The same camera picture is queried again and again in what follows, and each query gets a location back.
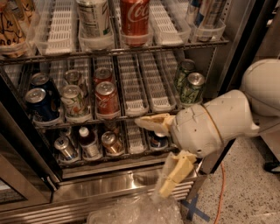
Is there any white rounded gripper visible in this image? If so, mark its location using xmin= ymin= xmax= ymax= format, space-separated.
xmin=134 ymin=104 xmax=223 ymax=202

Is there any dark bottle with white cap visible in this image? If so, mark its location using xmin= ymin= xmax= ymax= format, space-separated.
xmin=79 ymin=127 xmax=102 ymax=159

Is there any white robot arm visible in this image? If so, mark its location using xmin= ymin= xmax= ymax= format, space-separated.
xmin=135 ymin=59 xmax=280 ymax=203

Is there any dark blue can bottom shelf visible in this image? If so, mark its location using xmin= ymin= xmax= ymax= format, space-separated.
xmin=150 ymin=132 xmax=168 ymax=149

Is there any green can front middle shelf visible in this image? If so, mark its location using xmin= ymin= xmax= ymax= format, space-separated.
xmin=180 ymin=72 xmax=205 ymax=104

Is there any green can shelf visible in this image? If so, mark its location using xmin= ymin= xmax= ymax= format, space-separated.
xmin=180 ymin=72 xmax=205 ymax=104
xmin=174 ymin=59 xmax=196 ymax=92

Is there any gold can bottom shelf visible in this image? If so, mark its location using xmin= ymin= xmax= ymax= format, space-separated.
xmin=101 ymin=131 xmax=124 ymax=156

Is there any green can rear middle shelf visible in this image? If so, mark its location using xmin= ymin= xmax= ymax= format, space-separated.
xmin=174 ymin=59 xmax=196 ymax=92

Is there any stainless fridge base panel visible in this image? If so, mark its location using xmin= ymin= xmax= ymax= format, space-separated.
xmin=0 ymin=159 xmax=164 ymax=224

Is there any silver blue can bottom shelf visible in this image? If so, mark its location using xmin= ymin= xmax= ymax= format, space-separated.
xmin=54 ymin=136 xmax=78 ymax=161

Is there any blue can front middle shelf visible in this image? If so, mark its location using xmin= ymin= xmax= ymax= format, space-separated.
xmin=25 ymin=87 xmax=60 ymax=122

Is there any silver blue cans top shelf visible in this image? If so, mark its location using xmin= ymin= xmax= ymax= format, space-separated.
xmin=185 ymin=0 xmax=227 ymax=29

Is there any stainless fridge door right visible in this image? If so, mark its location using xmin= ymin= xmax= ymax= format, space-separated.
xmin=194 ymin=0 xmax=280 ymax=175

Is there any blue can rear middle shelf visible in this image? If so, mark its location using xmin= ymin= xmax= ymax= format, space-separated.
xmin=30 ymin=72 xmax=61 ymax=109

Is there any white labelled can top shelf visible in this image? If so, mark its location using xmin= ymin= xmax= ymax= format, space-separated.
xmin=76 ymin=0 xmax=111 ymax=38

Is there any tan lettered can top shelf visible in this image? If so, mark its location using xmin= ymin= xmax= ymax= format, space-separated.
xmin=0 ymin=0 xmax=26 ymax=59

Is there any white empty can tray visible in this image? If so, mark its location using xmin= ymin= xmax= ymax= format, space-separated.
xmin=117 ymin=55 xmax=149 ymax=116
xmin=138 ymin=52 xmax=176 ymax=113

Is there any blue tape cross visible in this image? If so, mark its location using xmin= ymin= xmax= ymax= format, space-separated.
xmin=181 ymin=194 xmax=210 ymax=222

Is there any clear bubble wrap bag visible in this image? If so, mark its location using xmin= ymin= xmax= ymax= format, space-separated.
xmin=87 ymin=194 xmax=184 ymax=224

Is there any red cola can front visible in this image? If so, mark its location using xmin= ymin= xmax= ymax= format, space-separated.
xmin=95 ymin=81 xmax=119 ymax=115

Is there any red cola can rear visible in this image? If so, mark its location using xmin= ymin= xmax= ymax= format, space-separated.
xmin=94 ymin=67 xmax=113 ymax=85

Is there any black caster wheel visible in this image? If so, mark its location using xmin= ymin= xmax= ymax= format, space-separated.
xmin=263 ymin=162 xmax=280 ymax=173

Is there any white patterned can front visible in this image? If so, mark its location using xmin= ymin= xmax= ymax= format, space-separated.
xmin=61 ymin=85 xmax=89 ymax=117

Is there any white patterned can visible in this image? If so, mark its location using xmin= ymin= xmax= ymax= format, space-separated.
xmin=64 ymin=69 xmax=88 ymax=97
xmin=61 ymin=85 xmax=89 ymax=117

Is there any white patterned can rear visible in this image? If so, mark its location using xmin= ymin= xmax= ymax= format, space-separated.
xmin=64 ymin=69 xmax=88 ymax=97

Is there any tall red cola can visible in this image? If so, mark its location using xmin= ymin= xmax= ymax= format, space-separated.
xmin=120 ymin=0 xmax=150 ymax=47

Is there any orange cable on floor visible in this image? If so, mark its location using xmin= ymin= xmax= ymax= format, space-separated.
xmin=213 ymin=162 xmax=226 ymax=224

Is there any middle wire shelf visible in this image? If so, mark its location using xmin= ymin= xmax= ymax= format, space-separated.
xmin=31 ymin=103 xmax=207 ymax=130

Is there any wire shelf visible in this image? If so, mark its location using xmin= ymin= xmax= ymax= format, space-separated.
xmin=0 ymin=37 xmax=229 ymax=66
xmin=31 ymin=103 xmax=207 ymax=130

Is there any top wire shelf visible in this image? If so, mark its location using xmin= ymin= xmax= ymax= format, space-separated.
xmin=0 ymin=37 xmax=229 ymax=66

